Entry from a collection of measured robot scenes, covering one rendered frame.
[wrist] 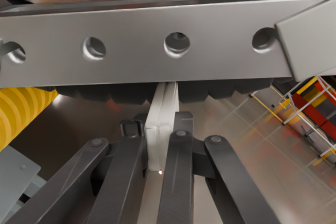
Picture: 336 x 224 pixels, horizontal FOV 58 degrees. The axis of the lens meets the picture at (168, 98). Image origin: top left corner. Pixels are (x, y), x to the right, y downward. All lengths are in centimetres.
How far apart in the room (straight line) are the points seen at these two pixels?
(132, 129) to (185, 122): 4
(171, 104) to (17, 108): 16
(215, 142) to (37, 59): 11
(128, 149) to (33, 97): 19
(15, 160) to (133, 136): 54
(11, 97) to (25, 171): 40
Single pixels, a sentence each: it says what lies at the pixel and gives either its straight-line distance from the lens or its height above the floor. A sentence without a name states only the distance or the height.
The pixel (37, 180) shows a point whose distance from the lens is 77.
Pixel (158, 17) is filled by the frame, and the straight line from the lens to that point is 16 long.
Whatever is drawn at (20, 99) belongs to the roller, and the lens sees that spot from 31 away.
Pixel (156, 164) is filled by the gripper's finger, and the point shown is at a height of 63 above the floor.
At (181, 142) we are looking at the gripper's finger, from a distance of 16.
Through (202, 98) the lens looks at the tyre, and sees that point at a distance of 26.
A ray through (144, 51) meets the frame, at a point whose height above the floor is 68.
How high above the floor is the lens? 72
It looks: 21 degrees down
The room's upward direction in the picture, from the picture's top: 44 degrees clockwise
